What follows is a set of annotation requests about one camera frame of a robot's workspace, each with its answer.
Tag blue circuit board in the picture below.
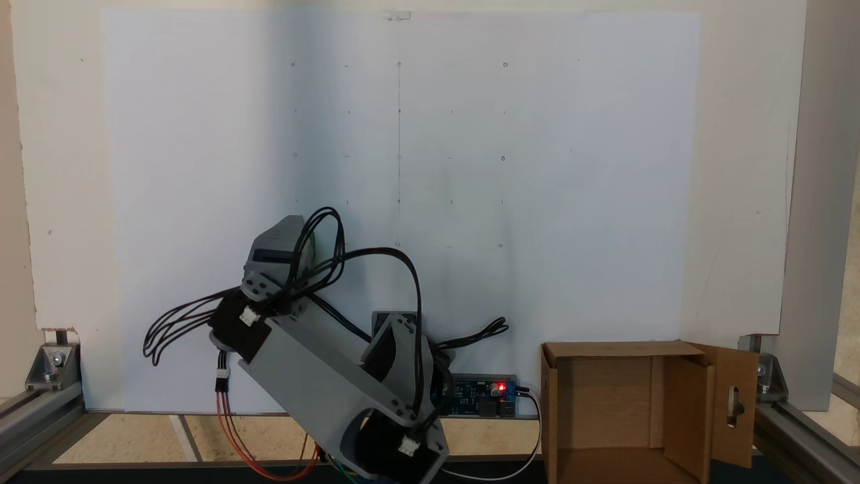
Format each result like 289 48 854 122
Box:
445 374 518 419

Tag brown cardboard box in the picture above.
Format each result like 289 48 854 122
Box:
541 339 760 484

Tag white cable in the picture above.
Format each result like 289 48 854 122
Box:
440 390 543 482

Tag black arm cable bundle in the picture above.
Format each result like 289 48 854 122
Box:
288 206 425 421

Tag coloured jumper wires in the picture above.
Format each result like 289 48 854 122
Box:
316 456 358 482

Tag large white paper sheet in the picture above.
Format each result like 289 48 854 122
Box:
101 10 703 414

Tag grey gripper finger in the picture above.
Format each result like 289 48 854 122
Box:
252 214 316 260

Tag black and orange cable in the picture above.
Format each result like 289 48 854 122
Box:
214 350 323 482

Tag metal corner bracket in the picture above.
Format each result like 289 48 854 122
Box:
26 328 81 392
739 335 791 404

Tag aluminium frame rail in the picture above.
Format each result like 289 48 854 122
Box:
752 373 860 484
0 385 85 479

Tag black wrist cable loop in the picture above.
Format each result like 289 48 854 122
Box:
142 286 246 368

